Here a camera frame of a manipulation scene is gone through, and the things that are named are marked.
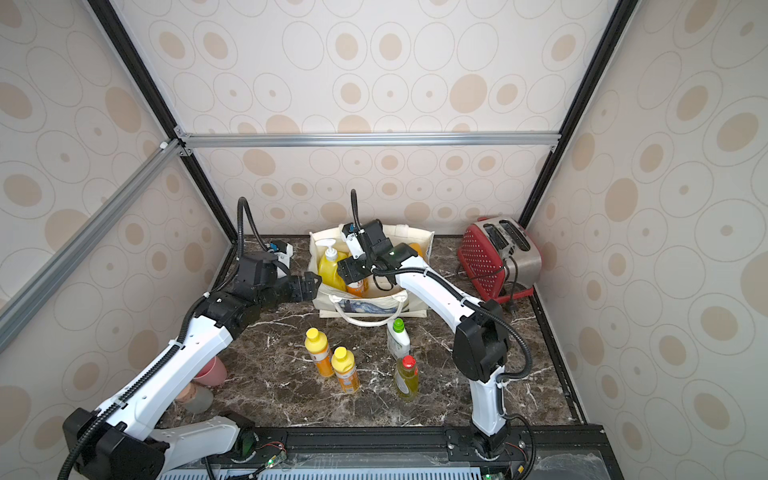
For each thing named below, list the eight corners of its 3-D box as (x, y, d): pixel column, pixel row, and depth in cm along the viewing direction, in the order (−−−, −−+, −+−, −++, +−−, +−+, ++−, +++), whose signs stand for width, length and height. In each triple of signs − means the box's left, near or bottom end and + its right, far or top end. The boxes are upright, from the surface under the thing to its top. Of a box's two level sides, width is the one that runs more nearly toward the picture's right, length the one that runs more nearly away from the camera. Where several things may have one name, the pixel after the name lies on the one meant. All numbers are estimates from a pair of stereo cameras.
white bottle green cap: (401, 368, 88) (403, 339, 74) (385, 350, 92) (384, 320, 77) (410, 360, 90) (414, 331, 75) (393, 343, 93) (394, 312, 79)
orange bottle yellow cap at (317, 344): (319, 378, 86) (301, 343, 68) (321, 364, 89) (304, 327, 71) (335, 378, 86) (321, 343, 68) (337, 364, 89) (324, 327, 71)
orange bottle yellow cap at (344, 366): (342, 395, 83) (329, 364, 65) (344, 380, 86) (332, 346, 68) (358, 395, 83) (350, 364, 65) (359, 380, 86) (351, 346, 68)
